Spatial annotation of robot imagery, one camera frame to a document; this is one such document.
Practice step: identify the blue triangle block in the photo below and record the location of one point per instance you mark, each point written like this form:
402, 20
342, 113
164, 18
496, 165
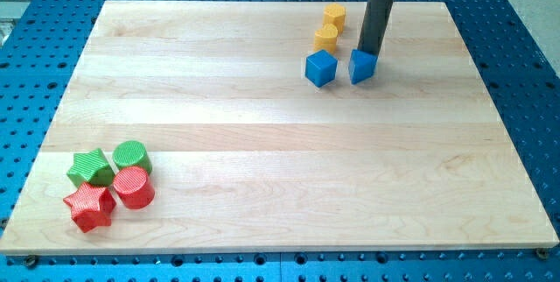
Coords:
361, 66

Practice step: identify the blue cube block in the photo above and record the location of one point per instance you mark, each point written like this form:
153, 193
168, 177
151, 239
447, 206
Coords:
320, 68

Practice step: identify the yellow heart block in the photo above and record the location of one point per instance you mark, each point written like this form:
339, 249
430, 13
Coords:
325, 38

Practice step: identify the yellow hexagon block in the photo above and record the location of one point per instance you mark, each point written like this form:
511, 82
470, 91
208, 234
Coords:
335, 14

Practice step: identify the green cylinder block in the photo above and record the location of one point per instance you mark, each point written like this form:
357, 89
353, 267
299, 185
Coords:
132, 153

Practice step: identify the red cylinder block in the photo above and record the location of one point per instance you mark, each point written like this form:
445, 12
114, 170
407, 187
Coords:
133, 186

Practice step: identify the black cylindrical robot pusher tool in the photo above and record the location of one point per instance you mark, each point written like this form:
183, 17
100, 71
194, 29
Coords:
374, 25

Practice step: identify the green star block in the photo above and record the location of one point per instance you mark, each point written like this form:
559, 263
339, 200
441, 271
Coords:
91, 167

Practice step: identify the red star block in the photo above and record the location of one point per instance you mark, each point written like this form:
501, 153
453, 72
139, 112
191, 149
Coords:
90, 207

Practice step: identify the blue perforated metal table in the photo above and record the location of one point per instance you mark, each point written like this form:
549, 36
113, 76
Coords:
513, 43

